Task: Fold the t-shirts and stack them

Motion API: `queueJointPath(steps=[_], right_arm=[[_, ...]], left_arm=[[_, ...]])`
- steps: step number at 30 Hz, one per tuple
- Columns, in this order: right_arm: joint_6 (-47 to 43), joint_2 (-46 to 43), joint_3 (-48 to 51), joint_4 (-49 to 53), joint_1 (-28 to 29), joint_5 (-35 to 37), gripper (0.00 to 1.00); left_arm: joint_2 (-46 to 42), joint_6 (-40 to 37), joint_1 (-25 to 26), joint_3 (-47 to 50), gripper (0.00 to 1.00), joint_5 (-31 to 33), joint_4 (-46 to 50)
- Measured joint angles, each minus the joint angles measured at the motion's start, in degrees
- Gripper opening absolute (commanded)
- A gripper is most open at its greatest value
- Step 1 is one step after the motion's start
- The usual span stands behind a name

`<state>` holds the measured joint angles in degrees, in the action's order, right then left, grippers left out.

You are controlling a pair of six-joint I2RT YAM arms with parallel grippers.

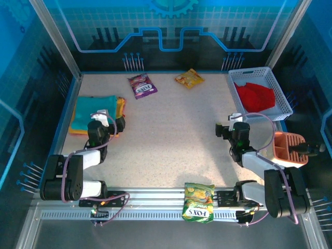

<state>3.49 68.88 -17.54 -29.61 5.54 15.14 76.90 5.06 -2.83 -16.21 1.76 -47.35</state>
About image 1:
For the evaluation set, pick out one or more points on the teal t-shirt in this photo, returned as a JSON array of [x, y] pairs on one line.
[[90, 106]]

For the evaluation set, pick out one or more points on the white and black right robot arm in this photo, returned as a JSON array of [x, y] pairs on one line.
[[282, 197]]

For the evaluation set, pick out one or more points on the purple Fox's candy bag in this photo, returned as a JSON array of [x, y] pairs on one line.
[[142, 86]]

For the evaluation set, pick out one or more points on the red t-shirt in basket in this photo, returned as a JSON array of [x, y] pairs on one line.
[[259, 98]]

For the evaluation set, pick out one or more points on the yellow snack bag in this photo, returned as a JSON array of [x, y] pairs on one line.
[[189, 78]]

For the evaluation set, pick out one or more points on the white plastic basket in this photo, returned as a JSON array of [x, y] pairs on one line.
[[282, 89]]

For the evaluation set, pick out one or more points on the black tool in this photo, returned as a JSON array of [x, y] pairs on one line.
[[308, 150]]

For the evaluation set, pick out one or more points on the green Fox's candy bag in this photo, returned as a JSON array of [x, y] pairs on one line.
[[198, 202]]

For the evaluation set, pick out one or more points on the small black controller board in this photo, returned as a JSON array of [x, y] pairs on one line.
[[245, 215], [99, 214]]

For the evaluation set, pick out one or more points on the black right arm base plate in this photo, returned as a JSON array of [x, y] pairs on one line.
[[225, 198]]

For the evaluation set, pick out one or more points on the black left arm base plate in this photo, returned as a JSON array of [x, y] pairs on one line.
[[116, 195]]

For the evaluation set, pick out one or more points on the aluminium rail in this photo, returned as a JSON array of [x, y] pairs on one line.
[[155, 197]]

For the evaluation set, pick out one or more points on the aluminium frame post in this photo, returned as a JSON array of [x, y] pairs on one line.
[[57, 39], [286, 33]]

